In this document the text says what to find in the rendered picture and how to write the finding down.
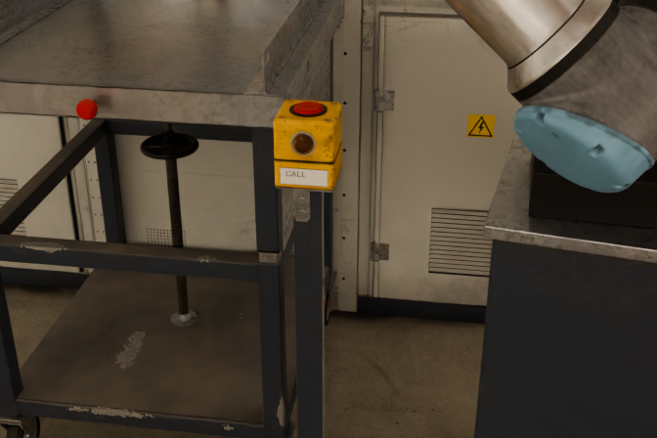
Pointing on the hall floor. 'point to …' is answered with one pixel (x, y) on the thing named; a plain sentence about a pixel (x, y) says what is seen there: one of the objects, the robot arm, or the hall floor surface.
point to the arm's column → (568, 345)
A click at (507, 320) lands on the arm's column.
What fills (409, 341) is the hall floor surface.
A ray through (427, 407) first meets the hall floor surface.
